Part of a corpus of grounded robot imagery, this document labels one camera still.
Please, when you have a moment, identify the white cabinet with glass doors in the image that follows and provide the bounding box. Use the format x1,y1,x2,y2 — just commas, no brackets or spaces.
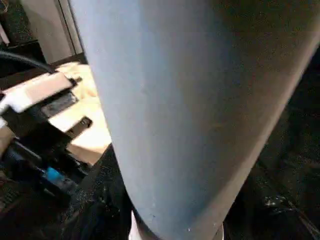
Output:
20,0,85,65

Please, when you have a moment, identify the white plastic table leg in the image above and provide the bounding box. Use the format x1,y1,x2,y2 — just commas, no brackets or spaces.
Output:
67,0,320,240

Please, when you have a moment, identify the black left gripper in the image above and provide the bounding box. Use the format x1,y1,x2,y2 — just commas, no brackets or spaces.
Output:
0,92,96,203

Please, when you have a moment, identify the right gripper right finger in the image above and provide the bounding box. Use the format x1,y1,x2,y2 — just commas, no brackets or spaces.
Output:
222,162,320,240

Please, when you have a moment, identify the white plastic table top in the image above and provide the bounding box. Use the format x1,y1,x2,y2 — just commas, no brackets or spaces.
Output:
47,61,114,167

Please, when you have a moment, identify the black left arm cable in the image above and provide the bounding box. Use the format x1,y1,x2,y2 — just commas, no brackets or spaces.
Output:
0,50,56,75

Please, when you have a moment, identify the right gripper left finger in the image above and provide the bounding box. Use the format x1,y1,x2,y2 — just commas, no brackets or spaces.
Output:
60,145,135,240

